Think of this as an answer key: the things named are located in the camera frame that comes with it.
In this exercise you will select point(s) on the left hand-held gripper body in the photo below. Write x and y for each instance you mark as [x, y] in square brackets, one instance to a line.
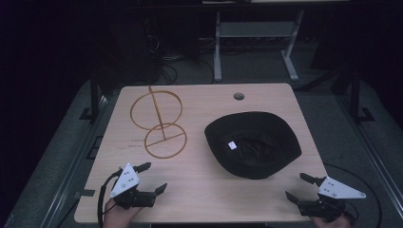
[125, 183]

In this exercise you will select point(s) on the grey metal frame stand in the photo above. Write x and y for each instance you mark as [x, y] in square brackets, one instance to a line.
[256, 30]

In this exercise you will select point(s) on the black brimmed hat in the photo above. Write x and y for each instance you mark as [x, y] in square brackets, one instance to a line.
[253, 144]

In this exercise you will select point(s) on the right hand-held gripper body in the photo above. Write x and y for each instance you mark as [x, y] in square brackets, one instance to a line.
[334, 193]

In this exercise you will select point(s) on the person's right hand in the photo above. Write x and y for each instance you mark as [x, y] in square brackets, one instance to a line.
[329, 223]

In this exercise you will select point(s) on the person's left hand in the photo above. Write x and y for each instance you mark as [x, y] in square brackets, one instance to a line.
[118, 216]

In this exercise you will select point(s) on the black metal post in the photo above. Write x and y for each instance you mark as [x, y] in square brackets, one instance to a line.
[355, 95]
[94, 95]

